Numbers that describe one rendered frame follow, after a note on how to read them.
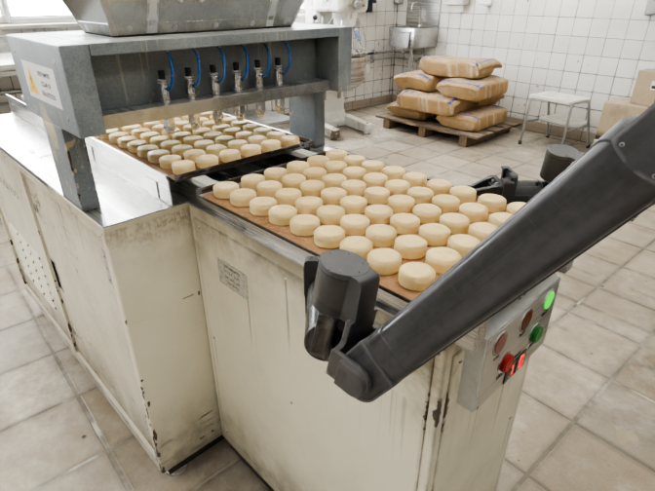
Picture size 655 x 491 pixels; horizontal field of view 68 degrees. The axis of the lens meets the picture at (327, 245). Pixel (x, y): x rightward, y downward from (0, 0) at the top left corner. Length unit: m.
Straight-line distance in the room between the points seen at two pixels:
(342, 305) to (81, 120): 0.65
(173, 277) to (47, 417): 0.90
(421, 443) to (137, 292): 0.69
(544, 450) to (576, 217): 1.41
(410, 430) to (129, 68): 0.87
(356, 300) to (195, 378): 0.91
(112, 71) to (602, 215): 0.94
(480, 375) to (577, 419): 1.17
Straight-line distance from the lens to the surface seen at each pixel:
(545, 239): 0.40
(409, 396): 0.78
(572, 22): 5.22
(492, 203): 0.92
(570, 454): 1.78
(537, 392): 1.94
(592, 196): 0.38
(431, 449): 0.83
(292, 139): 1.28
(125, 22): 1.11
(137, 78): 1.13
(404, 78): 5.07
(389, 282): 0.68
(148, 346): 1.25
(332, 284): 0.52
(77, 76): 1.00
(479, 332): 0.66
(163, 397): 1.36
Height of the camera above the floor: 1.26
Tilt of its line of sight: 28 degrees down
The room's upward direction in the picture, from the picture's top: straight up
